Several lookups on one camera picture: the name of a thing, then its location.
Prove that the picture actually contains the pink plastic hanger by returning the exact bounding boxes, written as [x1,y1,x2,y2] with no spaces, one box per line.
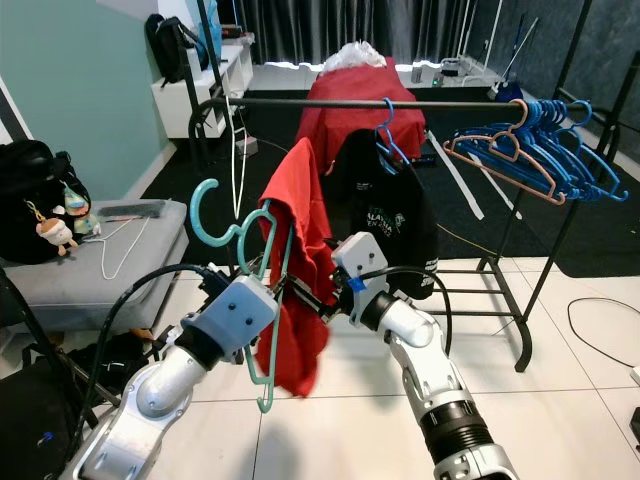
[443,98,566,206]

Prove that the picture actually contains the grey ottoman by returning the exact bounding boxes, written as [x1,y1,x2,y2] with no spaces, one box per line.
[0,198,189,334]

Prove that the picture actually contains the dark curtain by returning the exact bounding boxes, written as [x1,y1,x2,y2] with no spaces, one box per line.
[215,0,501,66]

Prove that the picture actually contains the red cloth cover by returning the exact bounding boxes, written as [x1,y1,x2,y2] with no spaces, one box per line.
[295,58,427,176]

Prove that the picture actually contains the black backpack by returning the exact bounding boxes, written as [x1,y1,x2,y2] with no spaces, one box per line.
[0,138,103,266]

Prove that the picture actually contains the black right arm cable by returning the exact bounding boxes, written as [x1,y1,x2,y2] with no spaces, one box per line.
[380,265,456,356]

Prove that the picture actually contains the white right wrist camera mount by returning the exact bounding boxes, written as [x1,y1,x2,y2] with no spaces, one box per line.
[332,232,391,293]

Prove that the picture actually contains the red shirt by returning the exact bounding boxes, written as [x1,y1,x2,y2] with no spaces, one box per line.
[257,137,336,399]

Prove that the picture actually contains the thin black cable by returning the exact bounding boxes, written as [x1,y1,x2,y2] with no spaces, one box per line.
[565,297,640,373]

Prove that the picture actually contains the teal figure keychain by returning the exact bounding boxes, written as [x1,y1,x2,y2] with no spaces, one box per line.
[60,183,101,236]

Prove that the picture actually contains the white wire hanger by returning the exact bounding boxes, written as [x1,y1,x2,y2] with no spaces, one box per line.
[100,215,151,281]

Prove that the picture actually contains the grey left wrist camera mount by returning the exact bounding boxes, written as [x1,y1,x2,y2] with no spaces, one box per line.
[185,275,279,351]

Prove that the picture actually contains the black clothes rack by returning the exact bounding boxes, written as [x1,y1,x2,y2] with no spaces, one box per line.
[188,0,640,373]

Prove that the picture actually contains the teal plastic hanger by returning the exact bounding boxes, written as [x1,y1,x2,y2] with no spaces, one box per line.
[191,177,298,414]

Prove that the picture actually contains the blue mop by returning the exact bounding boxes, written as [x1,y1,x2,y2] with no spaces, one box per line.
[488,15,528,103]

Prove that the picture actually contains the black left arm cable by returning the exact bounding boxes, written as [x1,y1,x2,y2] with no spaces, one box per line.
[72,262,226,480]

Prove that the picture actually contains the white shelf unit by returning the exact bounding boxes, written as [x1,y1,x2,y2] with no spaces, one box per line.
[150,40,254,139]

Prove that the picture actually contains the white plastic bag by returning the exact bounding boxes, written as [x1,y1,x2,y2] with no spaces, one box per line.
[322,40,391,73]

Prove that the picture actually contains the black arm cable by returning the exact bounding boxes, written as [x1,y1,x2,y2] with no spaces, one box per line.
[380,265,456,356]
[72,262,226,480]

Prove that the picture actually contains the black bag with blue logo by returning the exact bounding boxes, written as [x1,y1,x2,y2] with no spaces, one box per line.
[0,385,81,480]

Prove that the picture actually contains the plush doll keychain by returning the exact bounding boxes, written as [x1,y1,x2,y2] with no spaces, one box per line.
[37,212,79,256]

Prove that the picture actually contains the white flat strip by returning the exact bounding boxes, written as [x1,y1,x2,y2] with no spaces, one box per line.
[445,155,486,221]

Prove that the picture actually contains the black printed t-shirt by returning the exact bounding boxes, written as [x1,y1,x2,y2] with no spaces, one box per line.
[325,128,439,299]

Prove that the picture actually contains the black soft bag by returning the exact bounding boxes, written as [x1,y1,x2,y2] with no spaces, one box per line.
[50,335,151,386]

